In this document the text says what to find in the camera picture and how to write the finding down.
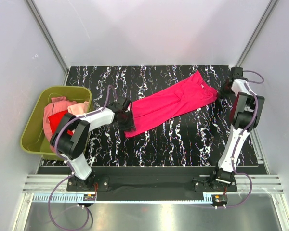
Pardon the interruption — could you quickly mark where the magenta pink t-shirt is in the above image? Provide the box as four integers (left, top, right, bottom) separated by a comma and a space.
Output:
125, 71, 217, 138

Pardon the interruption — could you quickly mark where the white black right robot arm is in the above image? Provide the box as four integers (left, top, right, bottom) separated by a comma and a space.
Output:
208, 66, 265, 192

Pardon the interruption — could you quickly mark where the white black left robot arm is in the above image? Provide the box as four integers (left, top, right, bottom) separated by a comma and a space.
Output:
51, 97, 135, 191

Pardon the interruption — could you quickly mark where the light pink shirt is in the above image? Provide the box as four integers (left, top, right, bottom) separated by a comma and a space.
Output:
67, 101, 89, 115

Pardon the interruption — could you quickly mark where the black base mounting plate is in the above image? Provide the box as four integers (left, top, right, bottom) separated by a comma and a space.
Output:
66, 165, 267, 202

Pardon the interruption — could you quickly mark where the salmon pink shirt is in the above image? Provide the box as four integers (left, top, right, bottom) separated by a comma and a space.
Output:
43, 97, 77, 143

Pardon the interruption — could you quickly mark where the red folded shirt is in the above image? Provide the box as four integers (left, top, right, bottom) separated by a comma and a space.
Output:
48, 110, 68, 134

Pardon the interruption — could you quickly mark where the olive green plastic bin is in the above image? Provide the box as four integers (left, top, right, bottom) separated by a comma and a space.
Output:
20, 86, 93, 160

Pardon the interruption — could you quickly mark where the aluminium right frame post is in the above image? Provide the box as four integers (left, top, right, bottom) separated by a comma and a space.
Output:
235, 0, 279, 67

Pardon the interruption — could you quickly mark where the aluminium frame post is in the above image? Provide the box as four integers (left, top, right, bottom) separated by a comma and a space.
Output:
24, 0, 69, 74
235, 0, 279, 67

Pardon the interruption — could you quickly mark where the white slotted cable duct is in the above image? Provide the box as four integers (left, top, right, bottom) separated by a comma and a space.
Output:
33, 193, 213, 205

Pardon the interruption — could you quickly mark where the aluminium left frame post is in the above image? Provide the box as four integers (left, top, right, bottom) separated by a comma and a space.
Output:
24, 0, 69, 74

